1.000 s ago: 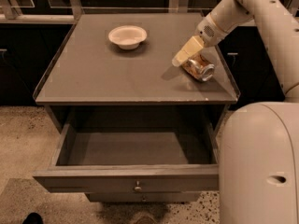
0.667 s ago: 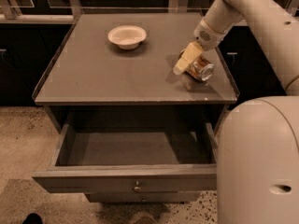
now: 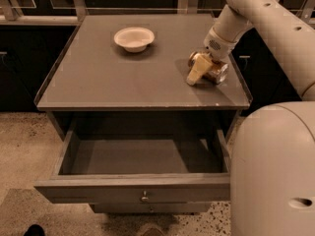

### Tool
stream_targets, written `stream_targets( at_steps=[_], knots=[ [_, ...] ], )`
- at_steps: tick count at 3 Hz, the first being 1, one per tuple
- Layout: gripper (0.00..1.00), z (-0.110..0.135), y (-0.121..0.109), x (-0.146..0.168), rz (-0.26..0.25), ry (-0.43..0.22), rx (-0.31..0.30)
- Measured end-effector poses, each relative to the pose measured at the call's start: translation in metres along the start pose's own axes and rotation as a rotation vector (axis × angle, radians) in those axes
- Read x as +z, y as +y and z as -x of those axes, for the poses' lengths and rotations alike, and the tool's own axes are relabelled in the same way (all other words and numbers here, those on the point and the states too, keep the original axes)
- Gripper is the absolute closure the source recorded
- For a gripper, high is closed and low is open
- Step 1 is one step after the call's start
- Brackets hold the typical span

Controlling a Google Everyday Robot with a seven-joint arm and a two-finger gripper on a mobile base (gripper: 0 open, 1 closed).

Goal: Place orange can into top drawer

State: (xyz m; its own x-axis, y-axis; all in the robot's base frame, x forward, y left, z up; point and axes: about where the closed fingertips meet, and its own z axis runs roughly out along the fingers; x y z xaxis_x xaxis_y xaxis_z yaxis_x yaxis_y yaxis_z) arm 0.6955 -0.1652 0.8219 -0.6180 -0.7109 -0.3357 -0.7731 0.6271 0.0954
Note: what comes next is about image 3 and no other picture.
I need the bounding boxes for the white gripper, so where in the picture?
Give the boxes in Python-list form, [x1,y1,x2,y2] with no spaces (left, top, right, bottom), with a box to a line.
[186,29,236,86]

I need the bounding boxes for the orange soda can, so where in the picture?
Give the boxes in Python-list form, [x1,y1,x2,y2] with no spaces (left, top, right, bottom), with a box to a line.
[201,52,228,85]

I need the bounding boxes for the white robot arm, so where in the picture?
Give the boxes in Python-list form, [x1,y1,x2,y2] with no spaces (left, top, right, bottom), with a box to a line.
[186,0,315,236]

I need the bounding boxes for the grey drawer cabinet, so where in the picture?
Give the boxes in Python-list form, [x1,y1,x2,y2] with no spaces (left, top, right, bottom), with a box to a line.
[33,13,254,214]

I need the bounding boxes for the open grey top drawer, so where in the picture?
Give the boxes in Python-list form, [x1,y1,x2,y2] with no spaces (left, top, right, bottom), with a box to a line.
[34,131,230,205]

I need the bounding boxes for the round metal drawer knob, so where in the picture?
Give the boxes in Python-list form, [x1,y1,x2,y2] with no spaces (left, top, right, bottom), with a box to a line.
[140,190,150,203]

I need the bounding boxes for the lower grey drawer front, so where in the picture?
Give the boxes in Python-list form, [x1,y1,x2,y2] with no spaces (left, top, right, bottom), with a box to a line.
[91,202,210,213]

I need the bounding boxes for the white paper bowl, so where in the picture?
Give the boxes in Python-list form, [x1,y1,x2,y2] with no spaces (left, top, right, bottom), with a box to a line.
[114,27,155,53]

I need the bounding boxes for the black shoe tip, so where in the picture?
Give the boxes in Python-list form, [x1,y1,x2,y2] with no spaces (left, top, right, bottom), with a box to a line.
[24,224,45,236]

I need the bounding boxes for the metal glass railing frame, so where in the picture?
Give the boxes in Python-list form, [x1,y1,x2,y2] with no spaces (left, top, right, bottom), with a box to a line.
[0,0,315,27]

